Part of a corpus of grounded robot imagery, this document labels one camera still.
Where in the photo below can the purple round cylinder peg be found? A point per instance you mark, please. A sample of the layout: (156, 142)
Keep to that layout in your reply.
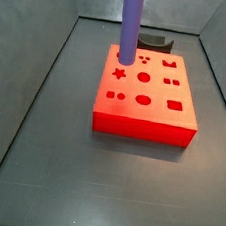
(131, 13)

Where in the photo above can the red shape-sorter block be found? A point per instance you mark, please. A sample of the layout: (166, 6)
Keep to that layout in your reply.
(150, 99)

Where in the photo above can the black curved cradle block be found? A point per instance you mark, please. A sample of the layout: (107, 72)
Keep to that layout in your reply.
(154, 43)

